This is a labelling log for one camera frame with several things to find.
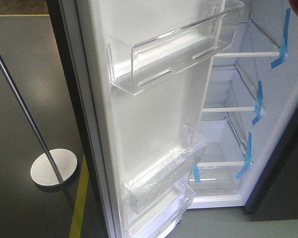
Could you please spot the clear middle door bin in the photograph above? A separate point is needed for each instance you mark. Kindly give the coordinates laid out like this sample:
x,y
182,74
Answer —
x,y
145,189

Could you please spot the clear crisper drawer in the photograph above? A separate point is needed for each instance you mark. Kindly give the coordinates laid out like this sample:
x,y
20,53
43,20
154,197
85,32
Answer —
x,y
217,178

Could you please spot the dark grey fridge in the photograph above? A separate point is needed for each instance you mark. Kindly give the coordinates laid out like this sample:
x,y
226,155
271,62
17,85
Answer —
x,y
251,113

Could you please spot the silver floor stand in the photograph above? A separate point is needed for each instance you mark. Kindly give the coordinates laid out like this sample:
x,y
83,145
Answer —
x,y
54,167

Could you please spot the clear door bin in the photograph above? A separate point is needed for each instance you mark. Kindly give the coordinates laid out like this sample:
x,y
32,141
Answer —
x,y
145,189
154,220
148,41

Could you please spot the clear upper door bin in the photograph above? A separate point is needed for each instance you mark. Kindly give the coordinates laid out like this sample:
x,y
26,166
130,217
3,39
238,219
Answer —
x,y
148,41

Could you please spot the clear lower door bin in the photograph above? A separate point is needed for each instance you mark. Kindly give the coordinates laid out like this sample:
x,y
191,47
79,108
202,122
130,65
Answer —
x,y
154,220

